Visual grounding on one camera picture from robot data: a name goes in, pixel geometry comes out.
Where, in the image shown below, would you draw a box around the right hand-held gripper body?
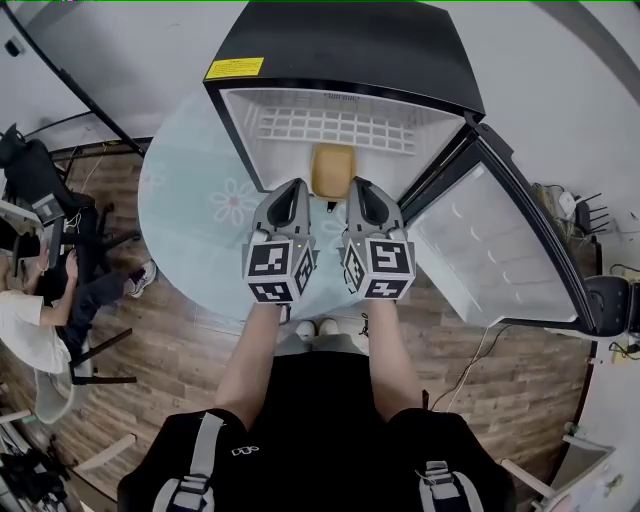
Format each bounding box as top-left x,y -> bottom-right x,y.
339,177 -> 418,301

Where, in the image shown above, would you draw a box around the grey chair with black legs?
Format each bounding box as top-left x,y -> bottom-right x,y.
32,327 -> 139,426

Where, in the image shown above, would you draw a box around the black router with antennas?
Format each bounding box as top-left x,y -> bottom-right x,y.
574,192 -> 609,234

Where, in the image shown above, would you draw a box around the black grey swivel chair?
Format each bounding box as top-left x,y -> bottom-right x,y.
582,274 -> 640,336

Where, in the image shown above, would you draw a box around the white table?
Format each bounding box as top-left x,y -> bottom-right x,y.
502,434 -> 616,512

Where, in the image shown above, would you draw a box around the person's left forearm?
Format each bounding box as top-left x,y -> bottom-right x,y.
215,301 -> 286,431

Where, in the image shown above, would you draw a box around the person's black shirt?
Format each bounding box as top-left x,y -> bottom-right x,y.
117,352 -> 516,512

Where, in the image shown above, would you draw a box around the black metal frame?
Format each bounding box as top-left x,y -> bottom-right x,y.
0,0 -> 154,156

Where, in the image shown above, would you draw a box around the light yellow wooden stand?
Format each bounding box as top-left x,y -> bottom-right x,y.
612,342 -> 640,366

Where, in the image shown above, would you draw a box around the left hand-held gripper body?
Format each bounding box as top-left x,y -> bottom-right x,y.
242,178 -> 321,305

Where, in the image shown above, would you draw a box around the black office chair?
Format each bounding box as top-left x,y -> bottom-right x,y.
0,123 -> 141,286

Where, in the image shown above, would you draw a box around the white floor cable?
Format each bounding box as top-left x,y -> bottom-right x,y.
429,324 -> 514,411

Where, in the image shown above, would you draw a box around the grey patterned device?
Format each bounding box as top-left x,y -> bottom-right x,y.
32,197 -> 66,224

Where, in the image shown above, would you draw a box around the grey shoulder strap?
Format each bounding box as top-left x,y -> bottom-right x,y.
414,459 -> 484,512
152,412 -> 225,512

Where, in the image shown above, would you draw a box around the person's right forearm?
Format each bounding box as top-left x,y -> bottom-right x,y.
366,298 -> 424,424

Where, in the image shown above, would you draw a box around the person's grey trousers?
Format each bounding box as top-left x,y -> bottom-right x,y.
276,333 -> 370,356

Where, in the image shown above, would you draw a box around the yellow plastic container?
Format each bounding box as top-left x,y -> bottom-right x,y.
309,143 -> 358,200

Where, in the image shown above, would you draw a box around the black mini fridge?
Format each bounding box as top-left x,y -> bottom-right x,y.
202,0 -> 599,337

